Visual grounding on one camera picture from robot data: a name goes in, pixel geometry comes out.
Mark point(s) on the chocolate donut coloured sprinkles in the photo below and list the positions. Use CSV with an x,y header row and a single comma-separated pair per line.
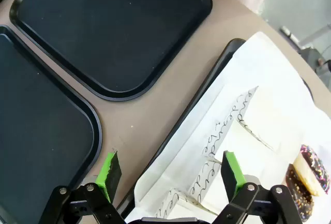
x,y
314,162

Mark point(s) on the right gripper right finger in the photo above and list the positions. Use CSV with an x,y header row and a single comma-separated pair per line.
x,y
232,175

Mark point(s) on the chocolate donut gold pearls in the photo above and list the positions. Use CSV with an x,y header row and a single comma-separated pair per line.
x,y
297,190

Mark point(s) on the white paper box black script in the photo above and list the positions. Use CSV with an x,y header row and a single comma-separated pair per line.
x,y
266,115
178,203

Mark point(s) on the black tray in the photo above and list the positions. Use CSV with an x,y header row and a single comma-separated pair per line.
x,y
38,118
111,27
230,48

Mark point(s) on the white paper sheet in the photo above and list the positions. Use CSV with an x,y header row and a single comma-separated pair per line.
x,y
271,66

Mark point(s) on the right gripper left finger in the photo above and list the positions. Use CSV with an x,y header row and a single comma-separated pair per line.
x,y
108,180

